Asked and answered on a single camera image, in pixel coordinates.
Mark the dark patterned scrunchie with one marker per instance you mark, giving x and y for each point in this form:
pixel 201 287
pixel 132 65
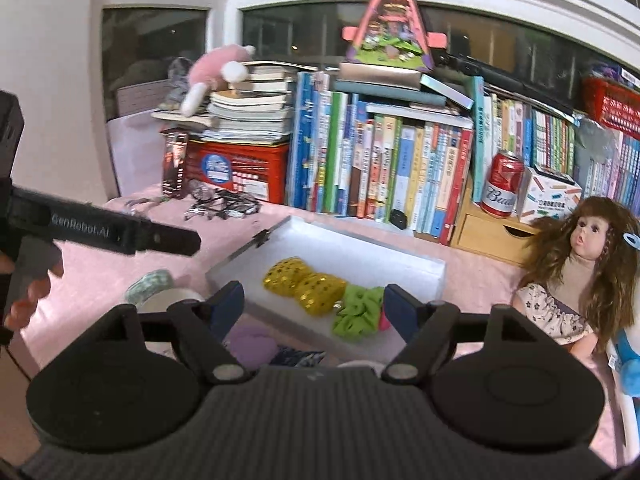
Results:
pixel 297 357

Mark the triangular pink toy box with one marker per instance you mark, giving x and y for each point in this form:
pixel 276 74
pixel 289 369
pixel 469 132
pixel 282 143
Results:
pixel 390 30

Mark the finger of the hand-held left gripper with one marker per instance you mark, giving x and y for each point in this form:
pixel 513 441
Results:
pixel 172 240

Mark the red plastic basket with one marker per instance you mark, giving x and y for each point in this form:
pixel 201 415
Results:
pixel 612 105

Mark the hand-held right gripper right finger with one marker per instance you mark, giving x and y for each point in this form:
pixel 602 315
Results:
pixel 397 310

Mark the silver hair clip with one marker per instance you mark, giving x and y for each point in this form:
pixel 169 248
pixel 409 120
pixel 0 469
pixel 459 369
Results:
pixel 137 206

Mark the white paper cup with drawings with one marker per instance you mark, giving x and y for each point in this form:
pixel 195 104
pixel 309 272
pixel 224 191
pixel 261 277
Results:
pixel 165 305

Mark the stack of books and magazines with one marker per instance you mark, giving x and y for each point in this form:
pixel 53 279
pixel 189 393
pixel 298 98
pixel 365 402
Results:
pixel 250 115

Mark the pink plush toy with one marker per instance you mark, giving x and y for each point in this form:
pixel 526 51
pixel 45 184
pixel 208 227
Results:
pixel 215 70

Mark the brown-haired doll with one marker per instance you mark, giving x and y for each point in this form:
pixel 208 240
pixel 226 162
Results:
pixel 575 270

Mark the row of colourful children's books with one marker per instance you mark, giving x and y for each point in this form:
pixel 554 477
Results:
pixel 380 165

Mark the pale blue flat book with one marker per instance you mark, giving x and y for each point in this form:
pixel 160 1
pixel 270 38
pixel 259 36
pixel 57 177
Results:
pixel 447 91

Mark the white crayon-print box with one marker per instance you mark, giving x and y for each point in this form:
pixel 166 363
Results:
pixel 547 195

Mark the red plastic crate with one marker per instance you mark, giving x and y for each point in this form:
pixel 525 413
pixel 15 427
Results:
pixel 245 170

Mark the small black box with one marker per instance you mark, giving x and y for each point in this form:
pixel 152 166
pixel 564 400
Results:
pixel 399 219

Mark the grey plastic bag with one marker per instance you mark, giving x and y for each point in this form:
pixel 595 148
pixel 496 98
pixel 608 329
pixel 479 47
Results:
pixel 597 150

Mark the teal flat book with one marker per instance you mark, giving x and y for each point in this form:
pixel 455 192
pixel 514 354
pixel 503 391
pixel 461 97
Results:
pixel 390 94

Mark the red drink can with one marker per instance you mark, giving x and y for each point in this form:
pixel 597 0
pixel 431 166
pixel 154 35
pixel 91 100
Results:
pixel 502 185

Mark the person's left hand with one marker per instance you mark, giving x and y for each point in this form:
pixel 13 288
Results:
pixel 40 290

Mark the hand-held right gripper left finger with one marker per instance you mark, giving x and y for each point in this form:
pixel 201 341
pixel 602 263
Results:
pixel 227 307

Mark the white foam box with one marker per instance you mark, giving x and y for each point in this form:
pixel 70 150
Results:
pixel 350 260

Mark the beige flat book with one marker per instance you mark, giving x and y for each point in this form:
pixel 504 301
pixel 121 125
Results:
pixel 375 76

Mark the row of thin textbooks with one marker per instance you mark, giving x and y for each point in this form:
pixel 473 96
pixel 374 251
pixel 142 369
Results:
pixel 550 135

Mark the long black bar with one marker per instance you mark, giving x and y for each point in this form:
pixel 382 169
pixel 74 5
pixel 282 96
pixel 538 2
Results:
pixel 500 76

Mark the purple plush toy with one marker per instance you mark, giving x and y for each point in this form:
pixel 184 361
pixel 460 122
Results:
pixel 252 345

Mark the wooden desk drawer unit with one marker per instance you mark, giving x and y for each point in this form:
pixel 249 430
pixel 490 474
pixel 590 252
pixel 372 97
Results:
pixel 490 232

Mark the red box with face picture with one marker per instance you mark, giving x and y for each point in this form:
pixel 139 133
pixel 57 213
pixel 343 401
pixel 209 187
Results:
pixel 175 165

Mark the grey patterned cloth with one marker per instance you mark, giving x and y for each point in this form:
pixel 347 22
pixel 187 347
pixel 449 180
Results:
pixel 180 80

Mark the yellow sequin scrunchie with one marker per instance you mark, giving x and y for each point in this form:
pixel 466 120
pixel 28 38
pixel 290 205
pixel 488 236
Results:
pixel 320 295
pixel 286 275

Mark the pink scrunchie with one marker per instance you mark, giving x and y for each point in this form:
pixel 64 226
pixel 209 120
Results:
pixel 385 320

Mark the pink table cover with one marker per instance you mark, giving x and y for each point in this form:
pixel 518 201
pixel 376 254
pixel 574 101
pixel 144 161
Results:
pixel 90 275

